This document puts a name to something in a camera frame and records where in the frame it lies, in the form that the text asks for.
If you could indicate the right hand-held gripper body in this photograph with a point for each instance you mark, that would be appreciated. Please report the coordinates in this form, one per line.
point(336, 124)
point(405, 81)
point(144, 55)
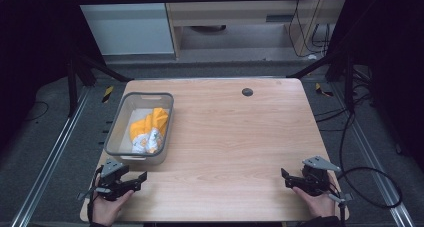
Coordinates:
point(315, 178)

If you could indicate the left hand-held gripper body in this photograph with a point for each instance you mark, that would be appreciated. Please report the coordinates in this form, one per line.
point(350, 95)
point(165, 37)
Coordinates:
point(111, 183)

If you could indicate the person's right hand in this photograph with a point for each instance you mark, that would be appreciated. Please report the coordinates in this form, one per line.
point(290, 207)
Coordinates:
point(318, 204)

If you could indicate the person's left hand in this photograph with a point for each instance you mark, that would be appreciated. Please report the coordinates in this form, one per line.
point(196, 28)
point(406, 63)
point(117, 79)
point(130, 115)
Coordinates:
point(107, 209)

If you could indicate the grey plastic basket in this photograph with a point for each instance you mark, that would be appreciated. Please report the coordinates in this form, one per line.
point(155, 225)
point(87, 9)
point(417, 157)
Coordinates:
point(124, 133)

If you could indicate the yellow and white cloth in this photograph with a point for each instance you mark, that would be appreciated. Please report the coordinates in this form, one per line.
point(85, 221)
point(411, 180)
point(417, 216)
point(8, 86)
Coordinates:
point(150, 130)

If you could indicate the yellow and black striped tape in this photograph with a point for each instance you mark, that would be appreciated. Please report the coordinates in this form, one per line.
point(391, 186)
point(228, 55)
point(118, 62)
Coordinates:
point(107, 94)
point(322, 91)

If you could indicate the grey round table grommet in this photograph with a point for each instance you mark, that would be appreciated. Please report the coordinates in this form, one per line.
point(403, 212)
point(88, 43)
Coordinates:
point(247, 92)

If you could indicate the black metal stand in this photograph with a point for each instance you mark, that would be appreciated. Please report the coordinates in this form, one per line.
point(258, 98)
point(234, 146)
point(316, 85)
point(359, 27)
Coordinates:
point(75, 80)
point(348, 77)

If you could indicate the white cabinet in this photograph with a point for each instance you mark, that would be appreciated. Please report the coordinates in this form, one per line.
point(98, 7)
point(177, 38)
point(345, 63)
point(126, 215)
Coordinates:
point(126, 30)

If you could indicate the light wooden desk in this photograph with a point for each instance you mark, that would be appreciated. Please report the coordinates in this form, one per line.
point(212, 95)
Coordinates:
point(233, 13)

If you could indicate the aluminium floor rail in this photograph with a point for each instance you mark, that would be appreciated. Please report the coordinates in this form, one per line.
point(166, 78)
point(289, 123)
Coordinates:
point(376, 167)
point(50, 160)

